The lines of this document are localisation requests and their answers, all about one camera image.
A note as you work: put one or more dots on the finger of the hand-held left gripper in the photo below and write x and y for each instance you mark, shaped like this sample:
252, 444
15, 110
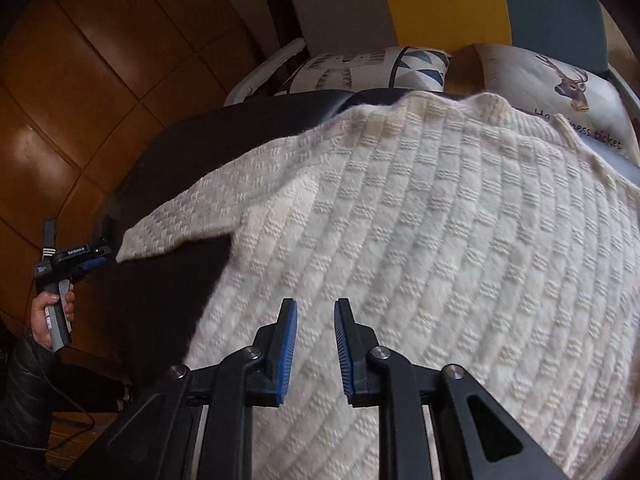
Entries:
92, 264

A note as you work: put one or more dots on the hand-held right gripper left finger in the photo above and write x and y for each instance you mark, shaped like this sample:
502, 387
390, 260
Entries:
287, 350

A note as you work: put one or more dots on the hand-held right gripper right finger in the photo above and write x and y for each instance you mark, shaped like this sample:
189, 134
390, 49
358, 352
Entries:
345, 350

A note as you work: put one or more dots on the cream knitted sweater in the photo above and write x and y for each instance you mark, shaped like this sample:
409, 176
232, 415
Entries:
425, 235

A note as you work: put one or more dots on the person's left forearm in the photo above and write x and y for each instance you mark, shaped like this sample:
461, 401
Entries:
25, 385

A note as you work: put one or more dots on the person's left hand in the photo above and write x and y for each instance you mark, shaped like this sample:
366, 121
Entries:
41, 320

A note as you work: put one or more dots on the person's black jacket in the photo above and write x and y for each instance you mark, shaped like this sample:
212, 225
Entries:
85, 392

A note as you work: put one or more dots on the triangle print cushion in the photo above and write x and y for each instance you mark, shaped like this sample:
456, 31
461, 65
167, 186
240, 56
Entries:
360, 70

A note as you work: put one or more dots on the deer print cushion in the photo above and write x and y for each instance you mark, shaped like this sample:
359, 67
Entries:
525, 80

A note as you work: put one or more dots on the grey yellow blue sofa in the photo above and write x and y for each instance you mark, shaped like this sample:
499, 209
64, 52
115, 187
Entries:
340, 5

